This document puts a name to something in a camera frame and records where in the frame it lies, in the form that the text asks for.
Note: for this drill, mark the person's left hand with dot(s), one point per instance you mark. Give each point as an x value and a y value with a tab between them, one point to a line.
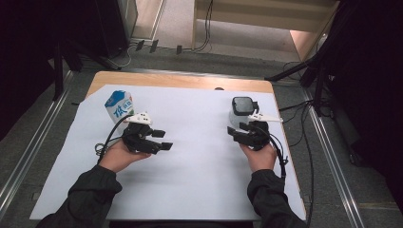
118	156

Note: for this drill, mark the black tripod stand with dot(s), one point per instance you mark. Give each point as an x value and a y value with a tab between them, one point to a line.
312	63

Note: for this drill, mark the light wooden shelf frame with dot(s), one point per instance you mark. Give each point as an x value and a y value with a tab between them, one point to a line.
266	12

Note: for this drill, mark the clear jar with black lid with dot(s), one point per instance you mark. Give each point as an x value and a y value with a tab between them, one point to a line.
244	106

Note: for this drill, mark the black metal stand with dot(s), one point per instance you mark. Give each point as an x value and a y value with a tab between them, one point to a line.
58	72

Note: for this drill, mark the dark curtain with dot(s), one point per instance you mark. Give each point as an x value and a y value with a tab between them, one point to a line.
374	79
22	47

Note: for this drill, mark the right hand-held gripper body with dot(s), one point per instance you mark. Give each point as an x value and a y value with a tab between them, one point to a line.
257	136

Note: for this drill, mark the person's right hand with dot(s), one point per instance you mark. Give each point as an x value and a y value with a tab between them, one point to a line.
261	158

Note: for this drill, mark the white paper sheet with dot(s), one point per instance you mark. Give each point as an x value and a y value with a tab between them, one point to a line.
196	177

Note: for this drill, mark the dark cabinet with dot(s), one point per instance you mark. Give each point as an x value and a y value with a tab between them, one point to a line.
111	25

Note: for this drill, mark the black table grommet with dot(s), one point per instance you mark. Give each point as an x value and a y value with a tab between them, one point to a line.
219	88

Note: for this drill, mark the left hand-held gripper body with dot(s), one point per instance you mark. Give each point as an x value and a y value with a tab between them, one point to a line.
136	134

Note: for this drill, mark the blue and white milk carton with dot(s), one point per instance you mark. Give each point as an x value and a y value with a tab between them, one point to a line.
118	106

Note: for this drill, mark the metal floor rail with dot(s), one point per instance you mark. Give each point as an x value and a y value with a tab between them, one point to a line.
335	164
28	148

